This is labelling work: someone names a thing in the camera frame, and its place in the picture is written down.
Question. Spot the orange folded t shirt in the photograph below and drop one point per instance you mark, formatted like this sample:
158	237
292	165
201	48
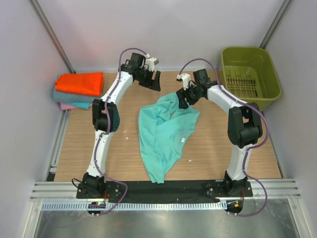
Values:
88	84

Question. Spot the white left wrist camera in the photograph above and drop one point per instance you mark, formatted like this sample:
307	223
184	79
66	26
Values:
150	62

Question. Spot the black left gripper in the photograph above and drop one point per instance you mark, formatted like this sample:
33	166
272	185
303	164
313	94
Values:
147	78

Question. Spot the grey folded t shirt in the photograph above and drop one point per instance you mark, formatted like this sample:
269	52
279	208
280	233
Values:
72	98

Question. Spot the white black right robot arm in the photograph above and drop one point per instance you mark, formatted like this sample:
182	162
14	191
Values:
244	126

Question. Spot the pink folded t shirt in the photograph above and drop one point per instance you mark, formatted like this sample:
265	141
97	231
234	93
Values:
66	107

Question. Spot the white slotted cable duct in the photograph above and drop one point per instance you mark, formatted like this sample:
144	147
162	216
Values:
98	206

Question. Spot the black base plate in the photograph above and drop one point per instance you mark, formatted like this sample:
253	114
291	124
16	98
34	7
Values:
170	192

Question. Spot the teal t shirt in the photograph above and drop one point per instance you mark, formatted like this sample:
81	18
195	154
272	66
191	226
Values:
164	129

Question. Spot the green plastic basket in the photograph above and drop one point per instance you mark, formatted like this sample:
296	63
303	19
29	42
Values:
249	74

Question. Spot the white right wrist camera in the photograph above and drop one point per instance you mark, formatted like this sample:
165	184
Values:
185	79

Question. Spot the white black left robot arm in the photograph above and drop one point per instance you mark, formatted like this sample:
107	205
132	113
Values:
106	120

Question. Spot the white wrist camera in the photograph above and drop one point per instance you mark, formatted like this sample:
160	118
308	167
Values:
150	62
185	79

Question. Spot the aluminium frame rail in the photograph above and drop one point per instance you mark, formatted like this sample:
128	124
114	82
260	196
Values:
266	188

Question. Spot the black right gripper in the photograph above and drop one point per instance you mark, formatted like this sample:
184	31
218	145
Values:
186	95

